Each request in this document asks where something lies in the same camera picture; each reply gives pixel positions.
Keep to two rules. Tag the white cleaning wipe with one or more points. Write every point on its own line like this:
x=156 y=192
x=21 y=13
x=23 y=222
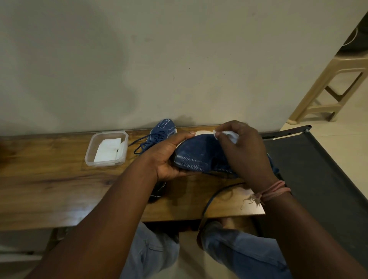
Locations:
x=232 y=136

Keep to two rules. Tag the pink thread wristband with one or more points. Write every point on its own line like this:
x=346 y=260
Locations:
x=271 y=192

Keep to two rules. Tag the dark grey folding cot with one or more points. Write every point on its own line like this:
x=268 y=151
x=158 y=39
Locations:
x=322 y=178

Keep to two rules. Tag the person's right hand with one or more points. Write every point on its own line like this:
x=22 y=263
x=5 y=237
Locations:
x=247 y=155

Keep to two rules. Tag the beige plastic stool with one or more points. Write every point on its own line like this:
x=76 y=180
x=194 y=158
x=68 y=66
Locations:
x=325 y=86

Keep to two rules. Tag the person's left hand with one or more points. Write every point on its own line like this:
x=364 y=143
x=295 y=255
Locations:
x=161 y=156

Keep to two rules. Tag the person's right forearm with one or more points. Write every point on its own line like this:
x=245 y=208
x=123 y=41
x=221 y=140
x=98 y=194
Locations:
x=302 y=238

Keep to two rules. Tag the blue knit sneaker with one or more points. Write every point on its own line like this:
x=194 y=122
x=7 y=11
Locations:
x=198 y=153
x=165 y=129

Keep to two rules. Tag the person's left thumb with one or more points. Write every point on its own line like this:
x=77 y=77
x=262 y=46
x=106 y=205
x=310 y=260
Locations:
x=184 y=136

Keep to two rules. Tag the person's right thumb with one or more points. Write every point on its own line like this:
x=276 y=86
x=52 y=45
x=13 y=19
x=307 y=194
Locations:
x=222 y=149

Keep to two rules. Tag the clear plastic container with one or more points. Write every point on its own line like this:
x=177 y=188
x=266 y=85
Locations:
x=91 y=155

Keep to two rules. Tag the person's left forearm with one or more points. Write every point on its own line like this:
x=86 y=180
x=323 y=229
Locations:
x=109 y=218

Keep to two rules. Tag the stack of white wipes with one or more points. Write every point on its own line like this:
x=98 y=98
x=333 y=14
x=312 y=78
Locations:
x=107 y=149

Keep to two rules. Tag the blue jeans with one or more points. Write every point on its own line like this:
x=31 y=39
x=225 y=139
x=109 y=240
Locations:
x=247 y=253

